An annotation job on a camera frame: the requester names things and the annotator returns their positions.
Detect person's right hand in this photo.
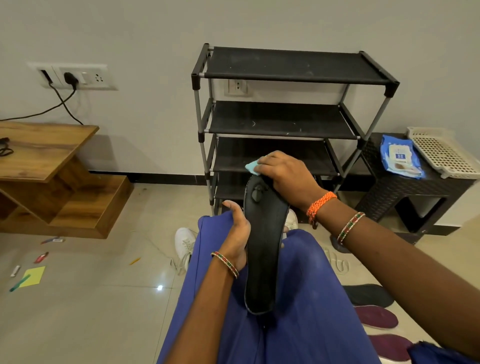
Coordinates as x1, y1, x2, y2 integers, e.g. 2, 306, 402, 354
254, 151, 328, 213

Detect person's left hand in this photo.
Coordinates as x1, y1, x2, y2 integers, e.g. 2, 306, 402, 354
219, 200, 251, 271

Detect black sandal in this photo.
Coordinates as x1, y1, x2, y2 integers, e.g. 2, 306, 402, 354
242, 174, 290, 316

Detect person's right forearm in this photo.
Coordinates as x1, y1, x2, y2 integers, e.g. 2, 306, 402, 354
307, 191, 480, 361

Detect person's left forearm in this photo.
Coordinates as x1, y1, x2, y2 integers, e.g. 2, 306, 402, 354
164, 253, 241, 364

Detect black metal shoe rack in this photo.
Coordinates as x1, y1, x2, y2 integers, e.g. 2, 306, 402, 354
191, 43, 400, 217

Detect beaded bangle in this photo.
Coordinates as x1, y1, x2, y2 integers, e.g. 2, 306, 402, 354
210, 251, 240, 280
337, 211, 366, 246

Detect white sneaker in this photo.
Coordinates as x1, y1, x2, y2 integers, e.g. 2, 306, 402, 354
174, 227, 198, 275
283, 208, 299, 239

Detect blue trousers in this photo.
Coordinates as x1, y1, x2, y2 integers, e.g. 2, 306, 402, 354
156, 211, 480, 364

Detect black wicker stool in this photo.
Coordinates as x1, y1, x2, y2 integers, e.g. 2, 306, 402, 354
354, 132, 475, 245

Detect blue wet wipes packet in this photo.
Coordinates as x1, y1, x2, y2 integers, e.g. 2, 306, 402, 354
379, 134, 426, 180

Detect black insole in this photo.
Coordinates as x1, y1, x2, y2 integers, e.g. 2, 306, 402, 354
343, 284, 395, 308

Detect white plastic basket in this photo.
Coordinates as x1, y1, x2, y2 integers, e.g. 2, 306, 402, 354
406, 126, 480, 180

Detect maroon insole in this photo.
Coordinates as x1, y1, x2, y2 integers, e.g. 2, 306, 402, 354
354, 305, 399, 330
367, 333, 413, 363

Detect wooden side table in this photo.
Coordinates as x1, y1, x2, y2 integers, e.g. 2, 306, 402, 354
0, 121, 134, 240

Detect yellow sticky note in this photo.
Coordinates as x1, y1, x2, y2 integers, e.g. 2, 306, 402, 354
18, 266, 46, 289

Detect green pen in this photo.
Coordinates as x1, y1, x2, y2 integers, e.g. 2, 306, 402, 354
9, 274, 32, 293

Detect orange thread bracelet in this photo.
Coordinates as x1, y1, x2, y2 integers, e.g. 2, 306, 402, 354
306, 191, 338, 230

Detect small white wall socket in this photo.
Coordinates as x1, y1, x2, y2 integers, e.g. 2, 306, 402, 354
224, 78, 251, 98

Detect white wall switch board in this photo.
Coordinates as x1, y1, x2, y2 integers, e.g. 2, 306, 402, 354
26, 62, 118, 91

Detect black cable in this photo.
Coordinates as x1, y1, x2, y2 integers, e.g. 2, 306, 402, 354
0, 70, 84, 126

